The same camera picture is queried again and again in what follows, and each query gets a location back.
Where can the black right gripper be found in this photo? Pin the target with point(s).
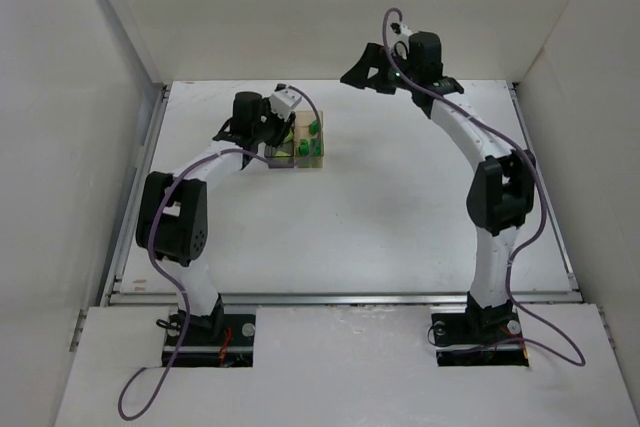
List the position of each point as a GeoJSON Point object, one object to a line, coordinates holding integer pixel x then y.
{"type": "Point", "coordinates": [382, 73]}

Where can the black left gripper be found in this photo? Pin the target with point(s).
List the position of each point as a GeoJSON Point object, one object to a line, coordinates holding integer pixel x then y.
{"type": "Point", "coordinates": [273, 133]}

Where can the light green sloped lego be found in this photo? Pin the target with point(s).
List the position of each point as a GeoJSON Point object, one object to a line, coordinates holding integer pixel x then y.
{"type": "Point", "coordinates": [289, 137]}

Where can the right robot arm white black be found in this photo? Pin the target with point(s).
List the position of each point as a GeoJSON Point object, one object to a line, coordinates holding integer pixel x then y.
{"type": "Point", "coordinates": [501, 194]}

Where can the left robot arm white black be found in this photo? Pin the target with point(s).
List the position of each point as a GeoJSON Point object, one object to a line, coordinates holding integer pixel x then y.
{"type": "Point", "coordinates": [172, 223]}

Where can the smoky grey plastic container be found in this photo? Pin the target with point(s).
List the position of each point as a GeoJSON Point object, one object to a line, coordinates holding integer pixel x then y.
{"type": "Point", "coordinates": [280, 157]}

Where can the amber plastic container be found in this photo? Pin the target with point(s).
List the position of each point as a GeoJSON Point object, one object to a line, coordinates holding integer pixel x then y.
{"type": "Point", "coordinates": [308, 135]}

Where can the green 2x4 lego in container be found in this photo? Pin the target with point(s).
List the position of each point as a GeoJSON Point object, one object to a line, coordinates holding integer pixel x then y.
{"type": "Point", "coordinates": [309, 147]}

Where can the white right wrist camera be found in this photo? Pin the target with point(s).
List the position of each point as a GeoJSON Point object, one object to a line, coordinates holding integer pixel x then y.
{"type": "Point", "coordinates": [401, 33]}

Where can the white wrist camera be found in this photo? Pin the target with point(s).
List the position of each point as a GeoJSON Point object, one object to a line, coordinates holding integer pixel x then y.
{"type": "Point", "coordinates": [283, 101]}
{"type": "Point", "coordinates": [401, 33]}

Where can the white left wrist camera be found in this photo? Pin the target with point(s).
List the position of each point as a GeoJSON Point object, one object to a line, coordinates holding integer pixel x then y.
{"type": "Point", "coordinates": [283, 101]}

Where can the aluminium frame rail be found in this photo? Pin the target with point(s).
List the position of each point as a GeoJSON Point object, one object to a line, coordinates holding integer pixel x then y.
{"type": "Point", "coordinates": [149, 122]}

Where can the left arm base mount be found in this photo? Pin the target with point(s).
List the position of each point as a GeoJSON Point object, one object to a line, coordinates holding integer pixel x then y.
{"type": "Point", "coordinates": [229, 346]}

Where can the front aluminium rail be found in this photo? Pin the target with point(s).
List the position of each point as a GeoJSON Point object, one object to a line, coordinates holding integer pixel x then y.
{"type": "Point", "coordinates": [123, 299]}

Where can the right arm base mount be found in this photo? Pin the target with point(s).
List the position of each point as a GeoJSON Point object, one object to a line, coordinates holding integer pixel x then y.
{"type": "Point", "coordinates": [459, 344]}

